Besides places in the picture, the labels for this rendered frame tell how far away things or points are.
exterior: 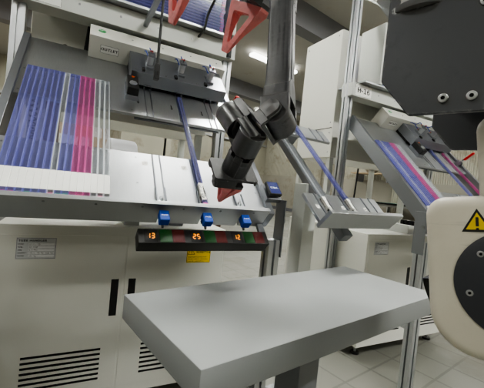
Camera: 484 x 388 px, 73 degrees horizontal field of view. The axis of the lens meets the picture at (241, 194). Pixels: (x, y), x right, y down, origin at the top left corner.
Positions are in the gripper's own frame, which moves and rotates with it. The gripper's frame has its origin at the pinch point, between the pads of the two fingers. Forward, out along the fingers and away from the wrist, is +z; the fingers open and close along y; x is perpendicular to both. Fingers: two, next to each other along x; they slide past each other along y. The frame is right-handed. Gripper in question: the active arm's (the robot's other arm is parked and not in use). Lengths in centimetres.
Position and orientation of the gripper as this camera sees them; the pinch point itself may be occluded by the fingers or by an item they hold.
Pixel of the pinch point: (219, 197)
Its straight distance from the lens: 76.7
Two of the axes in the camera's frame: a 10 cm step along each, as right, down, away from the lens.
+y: -8.9, -0.8, -4.5
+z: -3.8, 6.7, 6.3
